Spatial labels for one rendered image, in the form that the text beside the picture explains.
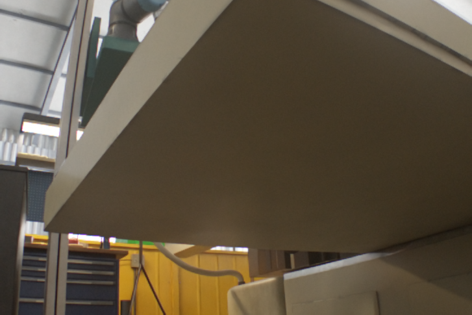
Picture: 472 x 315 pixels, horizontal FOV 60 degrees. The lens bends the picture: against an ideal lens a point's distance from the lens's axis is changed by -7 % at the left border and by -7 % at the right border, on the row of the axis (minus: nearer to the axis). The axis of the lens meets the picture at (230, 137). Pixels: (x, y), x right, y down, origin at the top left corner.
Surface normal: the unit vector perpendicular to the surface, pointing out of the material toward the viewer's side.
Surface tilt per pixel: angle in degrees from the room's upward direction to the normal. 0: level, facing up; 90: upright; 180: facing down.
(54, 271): 90
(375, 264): 90
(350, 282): 90
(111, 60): 180
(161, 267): 90
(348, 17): 180
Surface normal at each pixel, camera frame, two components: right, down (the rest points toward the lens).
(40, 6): 0.15, 0.82
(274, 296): -0.85, -0.18
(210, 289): 0.52, -0.38
